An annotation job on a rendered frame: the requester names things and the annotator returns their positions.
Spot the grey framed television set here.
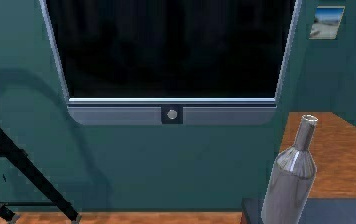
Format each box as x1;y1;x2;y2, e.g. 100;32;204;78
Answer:
38;0;303;126

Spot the grey metal bottle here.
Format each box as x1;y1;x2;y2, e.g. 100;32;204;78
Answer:
260;114;319;224

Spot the black metal stand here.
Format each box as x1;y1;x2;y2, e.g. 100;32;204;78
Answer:
0;111;83;224

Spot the framed landscape picture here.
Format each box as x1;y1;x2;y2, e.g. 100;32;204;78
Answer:
308;5;346;41

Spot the dark grey table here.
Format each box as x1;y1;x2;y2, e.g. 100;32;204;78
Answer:
240;197;356;224

